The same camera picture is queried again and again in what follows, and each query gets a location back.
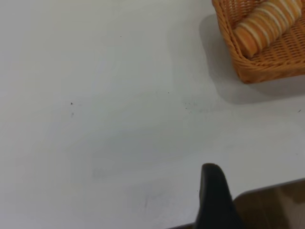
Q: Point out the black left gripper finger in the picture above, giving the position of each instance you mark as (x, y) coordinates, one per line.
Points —
(214, 202)

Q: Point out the orange woven wicker basket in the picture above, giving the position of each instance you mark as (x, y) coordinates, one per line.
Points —
(269, 66)

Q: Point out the striped long bread roll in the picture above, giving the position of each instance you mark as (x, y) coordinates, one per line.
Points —
(264, 26)

